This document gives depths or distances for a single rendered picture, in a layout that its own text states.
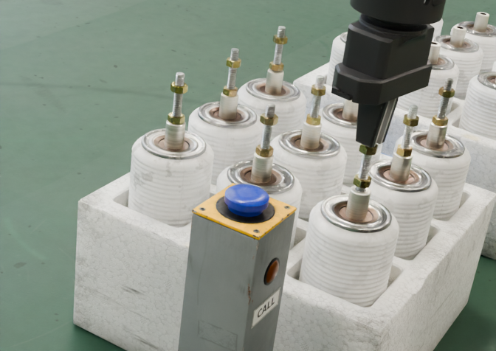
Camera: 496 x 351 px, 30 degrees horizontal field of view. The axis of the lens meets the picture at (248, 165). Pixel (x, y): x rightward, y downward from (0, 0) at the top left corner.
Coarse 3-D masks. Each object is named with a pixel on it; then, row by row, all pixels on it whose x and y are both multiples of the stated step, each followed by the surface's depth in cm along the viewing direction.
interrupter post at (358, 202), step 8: (352, 192) 96; (360, 192) 96; (368, 192) 96; (352, 200) 96; (360, 200) 96; (368, 200) 96; (352, 208) 97; (360, 208) 96; (352, 216) 97; (360, 216) 97
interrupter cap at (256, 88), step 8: (256, 80) 128; (264, 80) 129; (248, 88) 125; (256, 88) 126; (264, 88) 127; (288, 88) 127; (296, 88) 127; (256, 96) 124; (264, 96) 124; (272, 96) 124; (280, 96) 124; (288, 96) 125; (296, 96) 125
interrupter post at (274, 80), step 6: (270, 72) 124; (276, 72) 125; (282, 72) 125; (270, 78) 125; (276, 78) 125; (282, 78) 125; (270, 84) 125; (276, 84) 125; (270, 90) 125; (276, 90) 125
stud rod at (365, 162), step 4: (364, 156) 95; (368, 156) 94; (364, 160) 95; (368, 160) 95; (360, 164) 95; (364, 164) 95; (368, 164) 95; (360, 168) 96; (364, 168) 95; (368, 168) 95; (360, 172) 95; (364, 172) 95; (368, 172) 96; (360, 176) 96; (364, 176) 96; (356, 188) 96; (360, 188) 96; (364, 188) 96
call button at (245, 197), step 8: (240, 184) 84; (248, 184) 84; (232, 192) 82; (240, 192) 82; (248, 192) 83; (256, 192) 83; (264, 192) 83; (224, 200) 82; (232, 200) 81; (240, 200) 81; (248, 200) 81; (256, 200) 82; (264, 200) 82; (232, 208) 81; (240, 208) 81; (248, 208) 81; (256, 208) 81; (264, 208) 82; (248, 216) 82
